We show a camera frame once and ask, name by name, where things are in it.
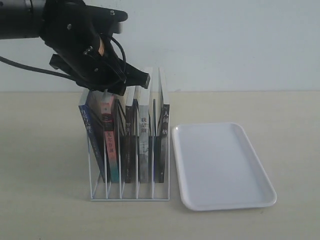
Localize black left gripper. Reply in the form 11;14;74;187
39;0;151;96

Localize pink red book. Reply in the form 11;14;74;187
100;91;120;183

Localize dark blue book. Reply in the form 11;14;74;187
78;88;106;183

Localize black book white characters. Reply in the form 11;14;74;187
153;66;172;184

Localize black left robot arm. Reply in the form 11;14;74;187
0;0;151;96

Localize grey white book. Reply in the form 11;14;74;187
138;66;154;184

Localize dark brown book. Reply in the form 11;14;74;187
124;86;137;183

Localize white plastic tray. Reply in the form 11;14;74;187
172;122;277;212

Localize white wire book rack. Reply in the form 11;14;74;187
86;68;170;201

